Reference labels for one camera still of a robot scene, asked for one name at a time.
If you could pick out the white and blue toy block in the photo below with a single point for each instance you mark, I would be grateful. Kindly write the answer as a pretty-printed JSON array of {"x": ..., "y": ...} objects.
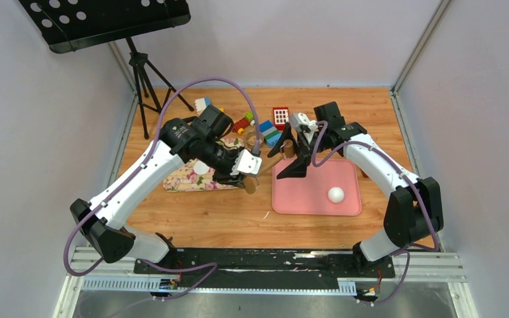
[{"x": 201, "y": 104}]

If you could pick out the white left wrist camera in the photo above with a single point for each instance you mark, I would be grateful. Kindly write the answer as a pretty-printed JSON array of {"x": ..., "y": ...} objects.
[{"x": 246, "y": 164}]

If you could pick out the black tripod stand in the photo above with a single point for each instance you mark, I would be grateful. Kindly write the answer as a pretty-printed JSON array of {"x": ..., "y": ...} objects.
[{"x": 147, "y": 97}]

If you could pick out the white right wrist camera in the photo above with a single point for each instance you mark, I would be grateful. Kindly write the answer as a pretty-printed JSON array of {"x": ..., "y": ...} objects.
[{"x": 304, "y": 126}]

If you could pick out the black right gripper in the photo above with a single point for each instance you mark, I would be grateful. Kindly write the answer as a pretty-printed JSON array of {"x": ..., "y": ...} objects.
[{"x": 297, "y": 169}]

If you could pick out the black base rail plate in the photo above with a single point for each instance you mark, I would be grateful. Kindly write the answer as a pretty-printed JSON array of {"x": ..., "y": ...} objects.
[{"x": 272, "y": 269}]

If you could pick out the black perforated stand shelf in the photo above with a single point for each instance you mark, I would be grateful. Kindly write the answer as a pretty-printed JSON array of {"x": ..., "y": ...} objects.
[{"x": 68, "y": 26}]

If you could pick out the flat white dough wrapper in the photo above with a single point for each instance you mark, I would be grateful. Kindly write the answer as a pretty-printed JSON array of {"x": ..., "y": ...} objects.
[{"x": 201, "y": 168}]

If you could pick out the red window toy brick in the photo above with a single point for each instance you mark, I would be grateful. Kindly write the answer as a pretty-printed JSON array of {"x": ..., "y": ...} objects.
[{"x": 280, "y": 117}]

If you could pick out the floral rectangular tray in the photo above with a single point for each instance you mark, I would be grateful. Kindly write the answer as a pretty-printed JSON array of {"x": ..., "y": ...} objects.
[{"x": 185, "y": 180}]

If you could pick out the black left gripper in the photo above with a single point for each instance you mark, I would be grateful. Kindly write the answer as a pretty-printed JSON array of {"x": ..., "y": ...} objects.
[{"x": 226, "y": 179}]

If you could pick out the wooden dough roller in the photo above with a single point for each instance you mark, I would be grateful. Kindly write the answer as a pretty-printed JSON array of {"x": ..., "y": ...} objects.
[{"x": 272, "y": 164}]

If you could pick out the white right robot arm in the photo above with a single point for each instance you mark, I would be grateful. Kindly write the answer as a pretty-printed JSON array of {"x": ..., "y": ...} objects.
[{"x": 414, "y": 209}]

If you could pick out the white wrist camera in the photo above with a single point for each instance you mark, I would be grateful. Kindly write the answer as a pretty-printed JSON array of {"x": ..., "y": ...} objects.
[
  {"x": 304, "y": 126},
  {"x": 246, "y": 164}
]

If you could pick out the red toy brick car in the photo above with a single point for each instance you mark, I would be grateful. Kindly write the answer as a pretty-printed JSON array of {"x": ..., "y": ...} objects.
[{"x": 246, "y": 121}]

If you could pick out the white dough ball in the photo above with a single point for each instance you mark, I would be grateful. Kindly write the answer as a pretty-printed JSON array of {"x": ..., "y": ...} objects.
[{"x": 336, "y": 195}]

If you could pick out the blue green white brick stack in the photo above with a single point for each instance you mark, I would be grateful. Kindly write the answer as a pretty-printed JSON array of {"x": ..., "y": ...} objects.
[{"x": 270, "y": 133}]

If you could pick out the pink rectangular tray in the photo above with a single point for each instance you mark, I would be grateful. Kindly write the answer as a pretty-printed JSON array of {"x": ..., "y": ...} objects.
[{"x": 308, "y": 195}]

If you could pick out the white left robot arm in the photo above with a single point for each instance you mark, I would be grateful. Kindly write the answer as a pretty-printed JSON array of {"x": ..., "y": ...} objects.
[{"x": 103, "y": 219}]

